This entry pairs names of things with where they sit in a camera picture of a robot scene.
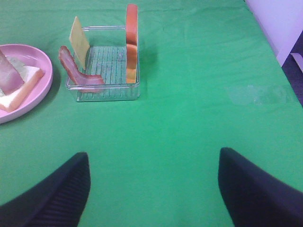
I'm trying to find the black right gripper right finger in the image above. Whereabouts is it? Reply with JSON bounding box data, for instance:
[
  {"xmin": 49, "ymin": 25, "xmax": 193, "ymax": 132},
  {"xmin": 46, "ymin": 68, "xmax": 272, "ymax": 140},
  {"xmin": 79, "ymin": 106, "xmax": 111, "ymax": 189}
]
[{"xmin": 218, "ymin": 148, "xmax": 303, "ymax": 227}]

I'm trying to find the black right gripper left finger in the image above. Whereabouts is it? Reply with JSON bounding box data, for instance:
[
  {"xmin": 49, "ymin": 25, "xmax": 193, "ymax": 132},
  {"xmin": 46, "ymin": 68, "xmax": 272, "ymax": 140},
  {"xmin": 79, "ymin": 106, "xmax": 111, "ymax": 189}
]
[{"xmin": 0, "ymin": 152, "xmax": 91, "ymax": 227}]

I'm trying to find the toy bacon strip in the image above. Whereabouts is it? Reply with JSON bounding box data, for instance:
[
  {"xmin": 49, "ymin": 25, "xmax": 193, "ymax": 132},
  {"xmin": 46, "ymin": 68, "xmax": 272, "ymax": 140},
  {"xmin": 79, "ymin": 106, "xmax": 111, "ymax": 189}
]
[
  {"xmin": 58, "ymin": 45, "xmax": 104, "ymax": 93},
  {"xmin": 0, "ymin": 52, "xmax": 24, "ymax": 95}
]

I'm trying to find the toy bread slice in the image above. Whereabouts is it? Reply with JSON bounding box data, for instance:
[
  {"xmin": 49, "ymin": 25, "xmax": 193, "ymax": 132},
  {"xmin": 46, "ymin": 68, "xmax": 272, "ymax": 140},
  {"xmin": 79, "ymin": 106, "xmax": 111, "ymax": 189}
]
[
  {"xmin": 0, "ymin": 57, "xmax": 44, "ymax": 113},
  {"xmin": 126, "ymin": 4, "xmax": 138, "ymax": 83}
]

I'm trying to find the yellow toy cheese slice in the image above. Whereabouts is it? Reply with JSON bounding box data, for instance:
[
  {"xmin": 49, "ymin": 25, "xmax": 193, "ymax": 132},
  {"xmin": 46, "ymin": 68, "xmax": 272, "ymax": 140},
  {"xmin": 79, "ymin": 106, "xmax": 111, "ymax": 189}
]
[{"xmin": 69, "ymin": 16, "xmax": 90, "ymax": 70}]

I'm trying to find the green tablecloth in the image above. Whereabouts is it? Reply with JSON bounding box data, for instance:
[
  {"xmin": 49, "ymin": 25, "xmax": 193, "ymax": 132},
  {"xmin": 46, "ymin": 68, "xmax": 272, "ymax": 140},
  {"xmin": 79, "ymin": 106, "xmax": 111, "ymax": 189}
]
[{"xmin": 0, "ymin": 0, "xmax": 303, "ymax": 227}]

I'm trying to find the clear right plastic container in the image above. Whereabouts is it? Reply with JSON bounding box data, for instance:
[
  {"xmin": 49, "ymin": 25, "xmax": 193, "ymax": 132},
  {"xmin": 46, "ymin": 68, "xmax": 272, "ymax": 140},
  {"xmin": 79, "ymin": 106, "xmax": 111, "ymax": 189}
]
[{"xmin": 66, "ymin": 26, "xmax": 140, "ymax": 102}]

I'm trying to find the pink round plate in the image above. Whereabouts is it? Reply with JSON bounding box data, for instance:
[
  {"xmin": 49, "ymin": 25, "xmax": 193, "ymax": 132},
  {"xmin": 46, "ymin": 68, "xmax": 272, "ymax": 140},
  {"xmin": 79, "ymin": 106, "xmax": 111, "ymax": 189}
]
[{"xmin": 0, "ymin": 44, "xmax": 53, "ymax": 123}]

